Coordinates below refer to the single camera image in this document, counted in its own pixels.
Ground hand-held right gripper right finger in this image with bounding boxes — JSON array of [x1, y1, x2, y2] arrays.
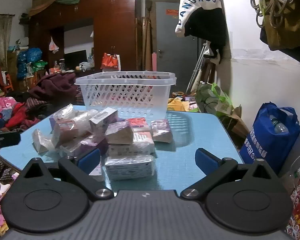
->
[[180, 148, 278, 200]]

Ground red cloth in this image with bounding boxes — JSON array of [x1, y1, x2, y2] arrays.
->
[[5, 102, 32, 128]]

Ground grey door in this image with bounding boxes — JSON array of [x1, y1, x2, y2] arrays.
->
[[150, 0, 205, 73]]

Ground yellow bag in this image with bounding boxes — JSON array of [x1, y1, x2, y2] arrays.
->
[[168, 97, 188, 112]]

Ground pink floral quilt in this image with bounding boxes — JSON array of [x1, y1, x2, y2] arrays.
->
[[0, 97, 17, 117]]

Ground metal crutches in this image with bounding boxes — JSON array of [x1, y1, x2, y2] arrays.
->
[[186, 40, 213, 93]]

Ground plastic water bottle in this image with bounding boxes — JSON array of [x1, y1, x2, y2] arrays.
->
[[269, 115, 289, 134]]

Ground red white plastic bag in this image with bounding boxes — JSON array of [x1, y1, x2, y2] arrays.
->
[[101, 52, 121, 71]]

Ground grey cable bundle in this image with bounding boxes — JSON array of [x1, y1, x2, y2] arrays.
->
[[250, 0, 291, 28]]

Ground beige curtain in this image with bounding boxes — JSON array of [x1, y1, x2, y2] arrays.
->
[[0, 15, 14, 65]]

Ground brown wooden wardrobe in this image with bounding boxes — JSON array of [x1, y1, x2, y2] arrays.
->
[[30, 0, 143, 75]]

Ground black television monitor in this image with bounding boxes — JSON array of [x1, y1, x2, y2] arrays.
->
[[64, 50, 88, 70]]

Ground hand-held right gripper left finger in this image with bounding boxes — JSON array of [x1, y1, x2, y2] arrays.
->
[[21, 148, 113, 200]]

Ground red plastic stool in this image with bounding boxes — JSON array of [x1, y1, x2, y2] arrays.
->
[[3, 72, 14, 92]]

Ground green white shopping bag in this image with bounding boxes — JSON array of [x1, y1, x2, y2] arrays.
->
[[195, 82, 233, 117]]

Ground olive hanging bag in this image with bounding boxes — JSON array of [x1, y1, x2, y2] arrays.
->
[[260, 0, 300, 52]]

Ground clear plastic basket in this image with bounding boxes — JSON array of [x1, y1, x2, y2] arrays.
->
[[74, 71, 177, 118]]

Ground green snack bag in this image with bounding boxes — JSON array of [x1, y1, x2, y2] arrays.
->
[[32, 60, 48, 72]]

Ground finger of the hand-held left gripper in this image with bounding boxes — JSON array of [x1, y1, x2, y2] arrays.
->
[[0, 131, 20, 147]]

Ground blue plastic sacks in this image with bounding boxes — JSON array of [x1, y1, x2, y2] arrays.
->
[[17, 48, 43, 79]]

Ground small white plastic bag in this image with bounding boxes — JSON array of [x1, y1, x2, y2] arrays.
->
[[49, 37, 59, 54]]

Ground red white tissue packet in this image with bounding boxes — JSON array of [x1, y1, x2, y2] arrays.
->
[[127, 117, 151, 132]]

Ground pile of tissue packs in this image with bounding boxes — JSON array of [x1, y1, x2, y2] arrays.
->
[[32, 104, 173, 180]]

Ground brown paper bag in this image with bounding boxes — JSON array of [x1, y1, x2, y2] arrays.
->
[[220, 105, 251, 145]]

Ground maroon cloth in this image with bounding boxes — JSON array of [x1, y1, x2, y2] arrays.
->
[[27, 72, 78, 103]]

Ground white black hanging jacket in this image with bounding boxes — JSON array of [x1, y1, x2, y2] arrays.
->
[[175, 0, 228, 64]]

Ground blue tote bag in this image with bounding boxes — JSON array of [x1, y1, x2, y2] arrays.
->
[[240, 102, 300, 174]]

